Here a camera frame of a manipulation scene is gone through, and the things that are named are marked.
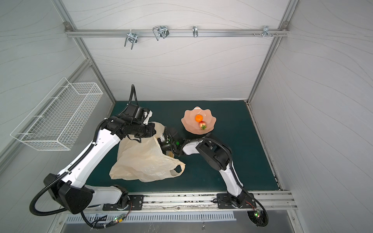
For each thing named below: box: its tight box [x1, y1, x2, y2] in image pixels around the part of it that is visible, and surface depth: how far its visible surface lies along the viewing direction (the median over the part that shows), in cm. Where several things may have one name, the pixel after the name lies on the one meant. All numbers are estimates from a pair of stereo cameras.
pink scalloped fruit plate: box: [180, 106, 218, 135], surface depth 108 cm
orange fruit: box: [194, 114, 204, 123], surface depth 107 cm
